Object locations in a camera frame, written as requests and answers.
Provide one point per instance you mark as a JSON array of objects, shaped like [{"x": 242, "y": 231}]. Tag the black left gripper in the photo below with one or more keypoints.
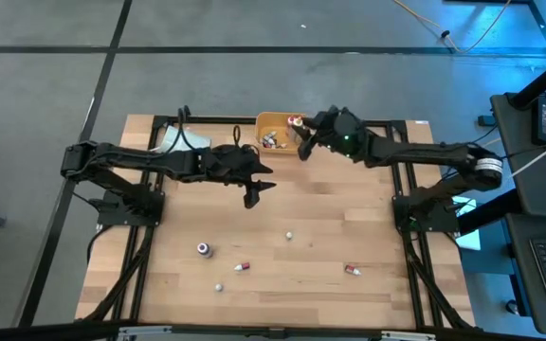
[{"x": 230, "y": 163}]

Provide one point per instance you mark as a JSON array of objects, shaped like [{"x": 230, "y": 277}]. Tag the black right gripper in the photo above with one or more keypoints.
[{"x": 344, "y": 132}]

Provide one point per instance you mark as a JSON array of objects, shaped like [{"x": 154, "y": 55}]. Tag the small bottle pink label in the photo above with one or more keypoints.
[{"x": 244, "y": 266}]

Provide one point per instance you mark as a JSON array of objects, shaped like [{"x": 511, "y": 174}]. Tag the small red bottle white cap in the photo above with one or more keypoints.
[{"x": 350, "y": 269}]

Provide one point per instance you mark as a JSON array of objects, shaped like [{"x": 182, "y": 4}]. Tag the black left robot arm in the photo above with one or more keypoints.
[{"x": 126, "y": 156}]

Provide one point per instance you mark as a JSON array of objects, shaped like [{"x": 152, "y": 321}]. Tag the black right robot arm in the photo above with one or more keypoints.
[{"x": 420, "y": 151}]

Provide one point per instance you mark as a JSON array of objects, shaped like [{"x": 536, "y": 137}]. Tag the yellow plastic bin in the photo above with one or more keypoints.
[{"x": 273, "y": 124}]

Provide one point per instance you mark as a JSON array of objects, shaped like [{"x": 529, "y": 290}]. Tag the small white ball lower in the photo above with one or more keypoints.
[{"x": 219, "y": 287}]

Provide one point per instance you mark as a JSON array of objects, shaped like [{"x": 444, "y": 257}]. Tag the small black box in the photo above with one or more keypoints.
[{"x": 485, "y": 120}]

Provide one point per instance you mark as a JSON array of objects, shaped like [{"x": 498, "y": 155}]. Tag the black diagonal pole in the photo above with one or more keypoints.
[
  {"x": 491, "y": 210},
  {"x": 543, "y": 83}
]

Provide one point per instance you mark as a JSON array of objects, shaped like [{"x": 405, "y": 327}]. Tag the black side desk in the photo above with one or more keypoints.
[
  {"x": 538, "y": 189},
  {"x": 519, "y": 284}
]

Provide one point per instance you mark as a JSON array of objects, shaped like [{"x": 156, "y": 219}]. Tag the black caster wheel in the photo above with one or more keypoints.
[{"x": 513, "y": 308}]

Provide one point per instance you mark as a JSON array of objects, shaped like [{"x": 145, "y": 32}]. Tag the black aluminium table frame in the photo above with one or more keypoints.
[{"x": 221, "y": 119}]

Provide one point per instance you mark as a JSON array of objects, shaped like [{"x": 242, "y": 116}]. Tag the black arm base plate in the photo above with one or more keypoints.
[
  {"x": 112, "y": 215},
  {"x": 439, "y": 222}
]

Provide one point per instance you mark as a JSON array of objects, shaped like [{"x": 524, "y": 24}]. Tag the black camera gantry bar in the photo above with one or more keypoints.
[{"x": 41, "y": 331}]

